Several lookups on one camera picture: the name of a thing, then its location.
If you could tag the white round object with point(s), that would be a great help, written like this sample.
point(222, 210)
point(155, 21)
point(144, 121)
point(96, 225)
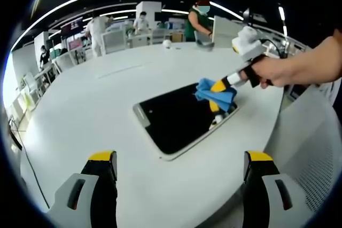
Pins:
point(167, 44)

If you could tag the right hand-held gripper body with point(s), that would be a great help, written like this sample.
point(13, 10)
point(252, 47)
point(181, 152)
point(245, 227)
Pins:
point(249, 45)

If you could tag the white partition panel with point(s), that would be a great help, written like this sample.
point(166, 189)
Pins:
point(225, 31)

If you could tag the blue cleaning cloth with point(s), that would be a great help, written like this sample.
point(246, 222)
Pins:
point(213, 95)

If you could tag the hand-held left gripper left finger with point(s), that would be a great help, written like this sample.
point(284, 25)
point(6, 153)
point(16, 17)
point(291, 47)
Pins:
point(102, 193)

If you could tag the person's right hand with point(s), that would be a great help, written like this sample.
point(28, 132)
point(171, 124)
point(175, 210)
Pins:
point(275, 70)

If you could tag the grey mesh office chair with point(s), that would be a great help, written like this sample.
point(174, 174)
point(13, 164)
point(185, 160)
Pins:
point(304, 153)

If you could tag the grey partition panel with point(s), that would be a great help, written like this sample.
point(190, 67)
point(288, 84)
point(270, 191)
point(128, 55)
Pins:
point(114, 41)

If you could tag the purple display screen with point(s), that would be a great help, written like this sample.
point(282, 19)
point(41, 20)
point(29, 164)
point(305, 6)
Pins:
point(72, 26)

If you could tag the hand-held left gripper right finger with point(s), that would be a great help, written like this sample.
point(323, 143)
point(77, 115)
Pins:
point(255, 196)

